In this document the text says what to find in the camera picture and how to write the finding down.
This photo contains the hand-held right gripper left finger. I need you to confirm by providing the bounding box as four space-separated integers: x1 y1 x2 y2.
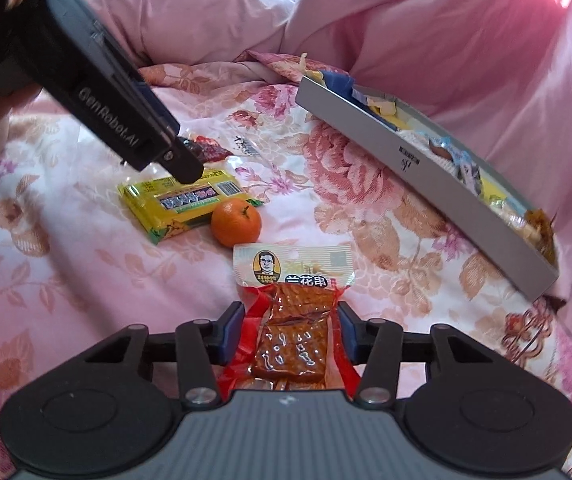
83 301 244 406

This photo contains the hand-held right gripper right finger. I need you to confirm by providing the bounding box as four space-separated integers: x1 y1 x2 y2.
338 302 487 408

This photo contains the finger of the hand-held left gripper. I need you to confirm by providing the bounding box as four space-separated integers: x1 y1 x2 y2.
162 132 205 184
128 77 181 137

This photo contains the yellow green snack packet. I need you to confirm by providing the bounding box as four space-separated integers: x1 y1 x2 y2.
117 167 242 246

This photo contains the red brown snack packet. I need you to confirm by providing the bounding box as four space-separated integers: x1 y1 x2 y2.
218 242 362 393

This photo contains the grey cardboard box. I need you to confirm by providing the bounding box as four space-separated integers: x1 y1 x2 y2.
296 74 562 301

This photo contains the dark red snack packet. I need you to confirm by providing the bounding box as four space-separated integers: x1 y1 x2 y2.
178 135 234 165

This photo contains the small clear packet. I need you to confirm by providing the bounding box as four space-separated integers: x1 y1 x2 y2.
231 135 267 158

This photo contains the tangerine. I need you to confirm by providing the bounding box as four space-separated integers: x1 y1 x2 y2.
210 198 262 248

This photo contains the floral pink blanket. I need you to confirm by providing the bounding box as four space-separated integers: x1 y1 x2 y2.
0 50 572 461

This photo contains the blue yellow snack bag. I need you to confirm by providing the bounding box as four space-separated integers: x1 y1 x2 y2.
311 67 402 128

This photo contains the blue yellow circle-print packet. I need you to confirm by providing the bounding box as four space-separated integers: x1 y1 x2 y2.
481 180 517 211

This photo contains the pale snack packet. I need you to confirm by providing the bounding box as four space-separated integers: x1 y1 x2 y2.
398 127 434 148

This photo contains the pink quilt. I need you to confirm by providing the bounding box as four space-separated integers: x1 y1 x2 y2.
73 0 572 461

